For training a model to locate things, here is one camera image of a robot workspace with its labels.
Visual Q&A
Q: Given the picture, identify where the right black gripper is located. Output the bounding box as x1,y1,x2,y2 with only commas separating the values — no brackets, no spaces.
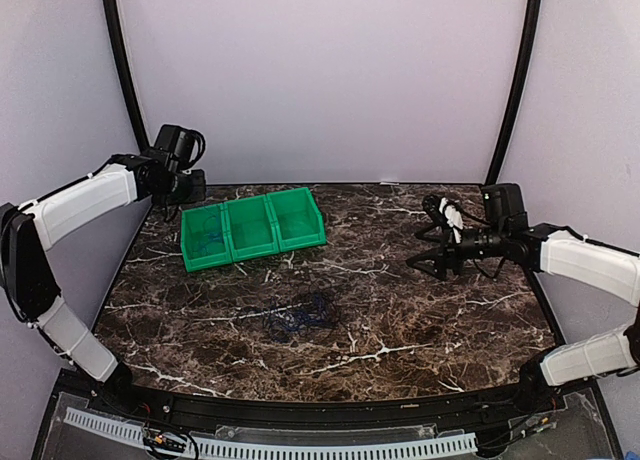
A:
407,220,508,281

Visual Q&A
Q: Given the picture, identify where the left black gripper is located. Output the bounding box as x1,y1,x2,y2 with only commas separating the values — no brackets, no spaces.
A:
156,166,206,205

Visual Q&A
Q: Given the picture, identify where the light blue cable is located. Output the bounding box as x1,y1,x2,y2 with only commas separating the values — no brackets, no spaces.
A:
192,212,226,256

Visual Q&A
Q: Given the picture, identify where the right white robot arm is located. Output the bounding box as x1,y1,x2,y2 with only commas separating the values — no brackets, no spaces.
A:
406,223,639,414

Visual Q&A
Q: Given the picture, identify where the left green plastic bin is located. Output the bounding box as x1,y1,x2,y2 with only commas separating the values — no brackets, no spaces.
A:
181,203,233,272

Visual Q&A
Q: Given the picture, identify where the right green plastic bin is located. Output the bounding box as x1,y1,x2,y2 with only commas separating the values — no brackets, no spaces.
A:
266,187,326,252

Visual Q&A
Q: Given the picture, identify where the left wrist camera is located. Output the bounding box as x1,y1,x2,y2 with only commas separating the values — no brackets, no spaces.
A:
150,124,206,172

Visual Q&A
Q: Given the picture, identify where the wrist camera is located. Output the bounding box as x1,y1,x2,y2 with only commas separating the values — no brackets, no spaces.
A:
150,124,206,172
481,183,529,231

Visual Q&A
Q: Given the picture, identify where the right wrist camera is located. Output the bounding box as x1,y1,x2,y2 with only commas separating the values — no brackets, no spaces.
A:
481,183,529,231

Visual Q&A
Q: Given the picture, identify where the black front rail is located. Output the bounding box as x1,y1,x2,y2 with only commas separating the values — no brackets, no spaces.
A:
132,385,521,432

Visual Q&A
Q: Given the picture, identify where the left black frame post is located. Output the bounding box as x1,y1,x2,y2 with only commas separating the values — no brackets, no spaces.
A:
98,0,164,194

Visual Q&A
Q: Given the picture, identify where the black frame post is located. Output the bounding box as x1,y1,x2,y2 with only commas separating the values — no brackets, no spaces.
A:
484,0,542,185
98,0,164,194

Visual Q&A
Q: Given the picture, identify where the white slotted cable duct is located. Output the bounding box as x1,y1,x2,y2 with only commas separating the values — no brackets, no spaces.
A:
63,407,477,460

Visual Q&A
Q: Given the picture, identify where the right black frame post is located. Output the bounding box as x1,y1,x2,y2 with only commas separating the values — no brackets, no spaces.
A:
484,0,542,185

